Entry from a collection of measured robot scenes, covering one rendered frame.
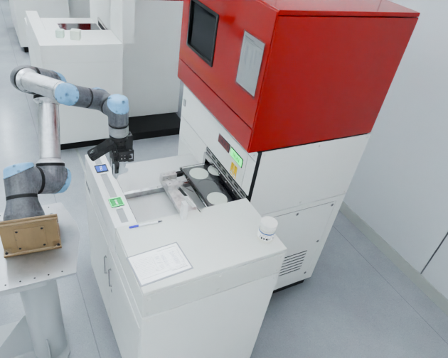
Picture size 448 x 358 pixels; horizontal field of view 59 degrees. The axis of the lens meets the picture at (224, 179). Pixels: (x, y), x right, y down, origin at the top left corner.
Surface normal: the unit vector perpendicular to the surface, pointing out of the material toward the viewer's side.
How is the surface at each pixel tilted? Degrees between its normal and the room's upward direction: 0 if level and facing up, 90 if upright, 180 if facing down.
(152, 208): 0
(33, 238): 90
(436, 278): 90
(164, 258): 0
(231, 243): 0
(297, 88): 90
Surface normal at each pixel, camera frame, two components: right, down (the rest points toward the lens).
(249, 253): 0.14, -0.79
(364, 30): 0.46, 0.58
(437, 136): -0.87, 0.18
